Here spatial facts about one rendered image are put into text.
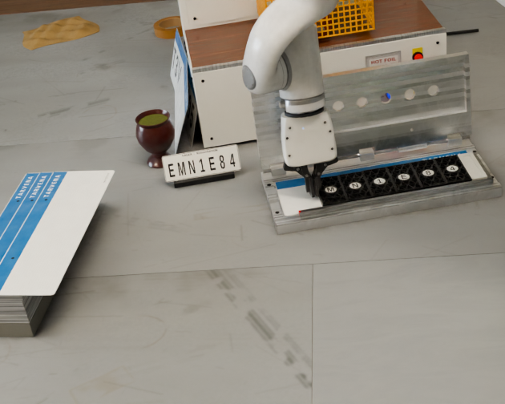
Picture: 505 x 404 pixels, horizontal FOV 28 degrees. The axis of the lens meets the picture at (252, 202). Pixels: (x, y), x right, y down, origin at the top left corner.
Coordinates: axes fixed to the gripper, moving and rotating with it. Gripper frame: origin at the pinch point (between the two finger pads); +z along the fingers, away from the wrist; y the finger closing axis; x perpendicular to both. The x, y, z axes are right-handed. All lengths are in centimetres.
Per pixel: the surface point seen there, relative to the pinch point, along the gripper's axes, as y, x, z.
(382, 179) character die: 13.8, 0.4, 1.4
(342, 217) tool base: 4.0, -6.9, 4.9
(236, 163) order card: -13.5, 17.0, -1.5
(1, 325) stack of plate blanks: -60, -23, 7
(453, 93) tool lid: 31.9, 10.4, -10.8
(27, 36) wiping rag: -63, 111, -19
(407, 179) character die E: 18.5, -0.8, 1.7
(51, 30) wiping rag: -56, 110, -19
